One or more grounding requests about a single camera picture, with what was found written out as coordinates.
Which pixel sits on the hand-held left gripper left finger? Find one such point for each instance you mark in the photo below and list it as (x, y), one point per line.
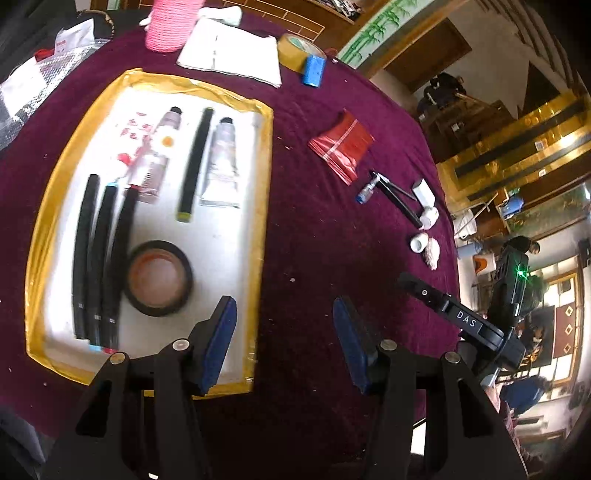
(219, 341)

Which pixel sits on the silver tube with orange flower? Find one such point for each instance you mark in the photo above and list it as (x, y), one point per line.
(159, 157)

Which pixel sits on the bamboo painting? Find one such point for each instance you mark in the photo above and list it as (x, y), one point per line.
(383, 27)

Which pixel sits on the small blue box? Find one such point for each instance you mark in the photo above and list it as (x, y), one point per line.
(314, 71)

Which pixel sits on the white paper booklet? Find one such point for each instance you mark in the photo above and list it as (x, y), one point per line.
(235, 50)

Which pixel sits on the red foil packet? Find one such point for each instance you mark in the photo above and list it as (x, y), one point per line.
(344, 147)

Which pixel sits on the small blue-capped bottle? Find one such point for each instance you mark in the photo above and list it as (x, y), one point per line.
(367, 191)

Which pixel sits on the black marker with teal band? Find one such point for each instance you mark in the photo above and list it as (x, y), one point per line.
(119, 258)
(85, 254)
(100, 263)

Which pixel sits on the thin black pen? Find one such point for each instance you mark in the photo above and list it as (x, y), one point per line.
(399, 196)

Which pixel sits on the silver tube with dark cap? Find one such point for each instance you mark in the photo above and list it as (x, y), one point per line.
(222, 166)

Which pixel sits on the white tube with red flowers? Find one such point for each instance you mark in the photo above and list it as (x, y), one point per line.
(131, 138)

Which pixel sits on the gold-rimmed white tray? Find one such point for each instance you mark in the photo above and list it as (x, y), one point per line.
(231, 240)

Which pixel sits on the small white box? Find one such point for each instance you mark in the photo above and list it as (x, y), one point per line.
(424, 194)

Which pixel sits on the small white round cap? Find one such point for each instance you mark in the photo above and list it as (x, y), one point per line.
(419, 242)

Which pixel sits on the pink fluffy ball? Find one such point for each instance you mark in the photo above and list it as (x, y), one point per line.
(432, 253)

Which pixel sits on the small white cylinder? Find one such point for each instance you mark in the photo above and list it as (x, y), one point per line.
(428, 217)

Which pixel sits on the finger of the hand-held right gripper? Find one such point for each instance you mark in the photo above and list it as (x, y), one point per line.
(425, 291)

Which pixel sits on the silver bubble mailer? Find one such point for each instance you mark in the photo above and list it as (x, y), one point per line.
(41, 87)

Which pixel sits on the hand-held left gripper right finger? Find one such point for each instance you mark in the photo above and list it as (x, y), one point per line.
(353, 344)

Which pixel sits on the yellow tape roll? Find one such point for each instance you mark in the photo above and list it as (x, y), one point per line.
(293, 50)

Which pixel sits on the black marker with yellow cap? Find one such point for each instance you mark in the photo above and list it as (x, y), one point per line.
(196, 166)

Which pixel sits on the black bag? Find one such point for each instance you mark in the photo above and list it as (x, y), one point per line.
(27, 27)

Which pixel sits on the black tape roll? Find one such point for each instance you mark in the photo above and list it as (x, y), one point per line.
(138, 300)

